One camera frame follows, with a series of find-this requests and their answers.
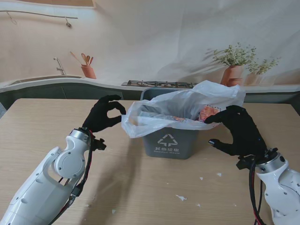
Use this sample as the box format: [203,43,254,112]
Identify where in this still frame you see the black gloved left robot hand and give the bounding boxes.
[82,94,127,134]

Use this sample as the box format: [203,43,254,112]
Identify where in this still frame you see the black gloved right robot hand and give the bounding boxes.
[205,105,268,158]

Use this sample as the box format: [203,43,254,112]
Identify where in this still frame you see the white printed plastic bag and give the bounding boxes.
[121,80,246,139]

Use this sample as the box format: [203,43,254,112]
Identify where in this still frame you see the grey plastic waste bin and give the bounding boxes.
[140,88,200,160]

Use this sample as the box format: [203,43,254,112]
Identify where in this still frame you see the printed kitchen backdrop cloth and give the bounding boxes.
[0,0,300,118]

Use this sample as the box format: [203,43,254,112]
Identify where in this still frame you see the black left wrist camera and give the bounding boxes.
[92,138,106,152]

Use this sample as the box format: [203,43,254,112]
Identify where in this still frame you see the red black right arm cable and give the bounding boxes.
[248,161,264,225]

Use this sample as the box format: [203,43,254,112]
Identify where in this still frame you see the red black arm cable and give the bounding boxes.
[248,161,264,225]
[50,131,94,225]

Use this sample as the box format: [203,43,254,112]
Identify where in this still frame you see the red black left arm cable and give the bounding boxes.
[50,131,94,225]

